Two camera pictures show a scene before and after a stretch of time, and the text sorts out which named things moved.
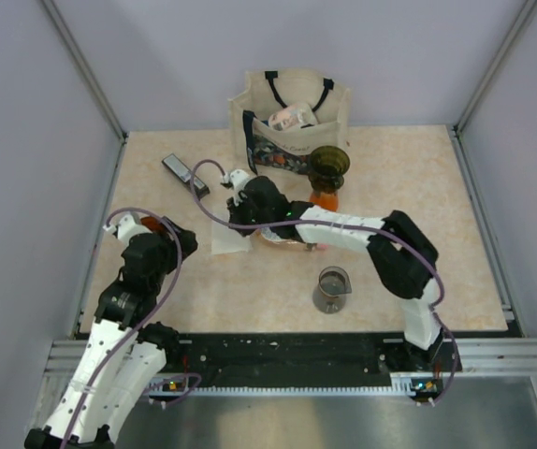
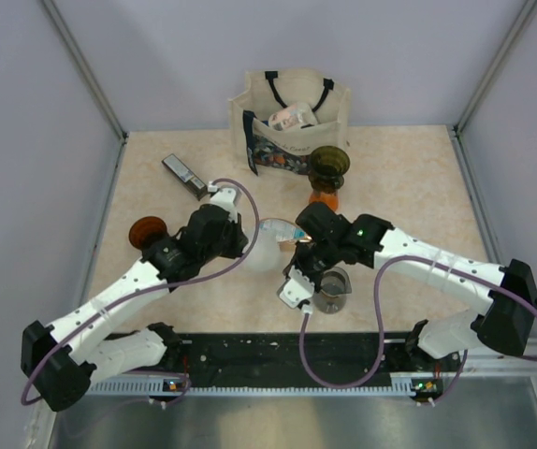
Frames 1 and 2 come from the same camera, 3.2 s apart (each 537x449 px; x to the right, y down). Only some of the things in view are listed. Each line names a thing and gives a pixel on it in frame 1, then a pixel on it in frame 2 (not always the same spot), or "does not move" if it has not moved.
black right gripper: x=237 y=212 → x=297 y=261
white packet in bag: x=295 y=116 does not move
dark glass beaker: x=329 y=296 does not move
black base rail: x=220 y=361 does not move
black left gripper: x=188 y=241 → x=239 y=238
